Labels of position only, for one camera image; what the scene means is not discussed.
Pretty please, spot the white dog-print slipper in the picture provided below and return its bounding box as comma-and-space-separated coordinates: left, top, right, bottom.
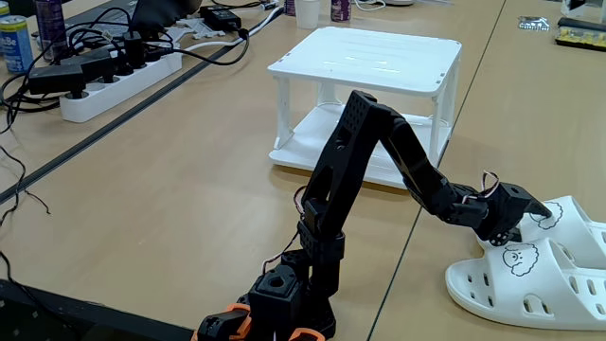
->
444, 236, 606, 332
476, 195, 606, 266

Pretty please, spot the white two-tier shoe rack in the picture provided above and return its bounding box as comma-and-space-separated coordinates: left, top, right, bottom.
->
267, 26, 463, 190

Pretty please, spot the black and yellow device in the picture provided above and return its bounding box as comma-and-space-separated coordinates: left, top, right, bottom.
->
554, 17, 606, 52

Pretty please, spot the silver foil wrapper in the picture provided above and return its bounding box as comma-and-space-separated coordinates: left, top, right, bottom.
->
517, 15, 552, 32

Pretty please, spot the clear plastic box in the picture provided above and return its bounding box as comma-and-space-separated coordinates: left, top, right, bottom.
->
560, 0, 606, 20

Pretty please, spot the white paper cup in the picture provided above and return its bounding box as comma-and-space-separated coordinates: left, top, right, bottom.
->
294, 0, 322, 30

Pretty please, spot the black power adapter brick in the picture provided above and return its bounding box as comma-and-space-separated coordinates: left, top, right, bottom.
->
199, 5, 242, 32

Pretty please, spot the black power plug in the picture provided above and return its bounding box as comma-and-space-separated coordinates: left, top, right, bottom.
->
121, 30, 147, 71

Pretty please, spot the white power strip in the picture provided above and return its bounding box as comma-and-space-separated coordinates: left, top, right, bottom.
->
59, 50, 184, 124

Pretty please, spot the black plug-in adapter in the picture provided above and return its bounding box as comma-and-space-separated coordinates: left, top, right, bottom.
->
27, 63, 87, 99
61, 46, 116, 84

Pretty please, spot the black board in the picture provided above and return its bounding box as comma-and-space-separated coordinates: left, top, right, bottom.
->
0, 278, 195, 341

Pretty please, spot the tall purple drink can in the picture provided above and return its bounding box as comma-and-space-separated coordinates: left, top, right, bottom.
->
33, 0, 68, 63

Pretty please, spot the blue drink can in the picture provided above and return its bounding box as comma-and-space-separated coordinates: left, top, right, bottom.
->
0, 14, 35, 75

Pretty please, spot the coiled white cable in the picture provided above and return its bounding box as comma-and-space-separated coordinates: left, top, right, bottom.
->
352, 0, 387, 12

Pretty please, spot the long white cable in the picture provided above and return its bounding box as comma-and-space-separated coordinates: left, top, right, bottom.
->
182, 5, 285, 53

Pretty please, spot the black cable with ferrite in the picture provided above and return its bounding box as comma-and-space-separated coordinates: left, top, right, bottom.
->
141, 26, 252, 67

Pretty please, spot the white printed bracket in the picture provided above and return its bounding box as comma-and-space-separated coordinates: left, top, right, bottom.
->
182, 17, 227, 41
160, 26, 187, 45

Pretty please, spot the loose thin black wire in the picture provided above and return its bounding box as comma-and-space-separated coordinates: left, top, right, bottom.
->
0, 141, 52, 228

